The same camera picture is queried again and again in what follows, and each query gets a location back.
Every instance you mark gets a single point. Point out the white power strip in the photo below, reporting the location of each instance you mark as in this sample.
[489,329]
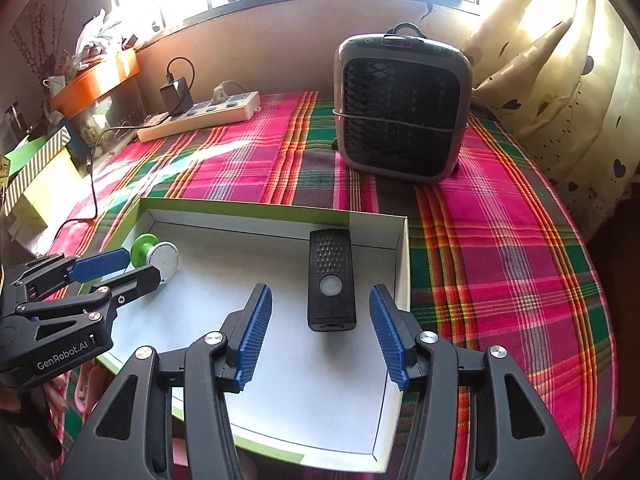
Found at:
[200,117]

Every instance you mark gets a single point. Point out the white plug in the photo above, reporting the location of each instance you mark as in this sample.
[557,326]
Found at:
[222,92]

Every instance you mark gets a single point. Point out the small white paper box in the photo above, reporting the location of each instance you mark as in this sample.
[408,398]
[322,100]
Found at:
[55,85]

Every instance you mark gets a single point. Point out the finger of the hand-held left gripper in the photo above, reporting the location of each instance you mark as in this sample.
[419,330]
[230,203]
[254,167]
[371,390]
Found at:
[132,282]
[100,264]

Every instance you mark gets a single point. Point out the orange tray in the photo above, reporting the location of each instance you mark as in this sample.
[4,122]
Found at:
[100,80]

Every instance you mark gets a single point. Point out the grey portable heater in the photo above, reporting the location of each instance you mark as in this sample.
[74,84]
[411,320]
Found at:
[400,110]

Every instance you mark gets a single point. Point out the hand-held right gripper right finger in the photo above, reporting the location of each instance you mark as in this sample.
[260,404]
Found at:
[387,330]

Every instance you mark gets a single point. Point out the white plastic bags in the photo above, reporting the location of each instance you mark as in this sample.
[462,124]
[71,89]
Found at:
[97,35]

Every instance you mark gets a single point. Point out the red flower branches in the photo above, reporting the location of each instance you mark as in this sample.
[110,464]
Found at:
[35,25]

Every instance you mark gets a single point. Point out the glass tank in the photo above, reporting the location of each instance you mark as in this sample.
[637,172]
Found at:
[110,105]

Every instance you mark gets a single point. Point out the black charger adapter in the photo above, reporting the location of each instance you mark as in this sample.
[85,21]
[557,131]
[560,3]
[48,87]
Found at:
[176,95]

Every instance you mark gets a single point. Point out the green and white suction hook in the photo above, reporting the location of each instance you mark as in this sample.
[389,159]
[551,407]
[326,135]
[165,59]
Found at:
[142,250]

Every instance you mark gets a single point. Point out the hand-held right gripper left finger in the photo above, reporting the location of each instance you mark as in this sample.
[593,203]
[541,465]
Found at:
[255,330]

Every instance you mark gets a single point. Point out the pink plaid tablecloth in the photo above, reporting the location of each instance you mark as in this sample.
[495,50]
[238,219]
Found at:
[500,260]

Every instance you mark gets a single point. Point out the white and green cardboard box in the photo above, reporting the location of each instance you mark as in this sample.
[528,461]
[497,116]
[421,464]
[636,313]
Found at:
[300,385]

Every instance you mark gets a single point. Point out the cream heart-print curtain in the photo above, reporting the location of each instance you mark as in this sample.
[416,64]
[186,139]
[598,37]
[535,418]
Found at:
[565,85]

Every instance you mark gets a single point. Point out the yellow-green box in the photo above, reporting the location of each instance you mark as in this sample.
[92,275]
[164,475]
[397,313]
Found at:
[45,190]

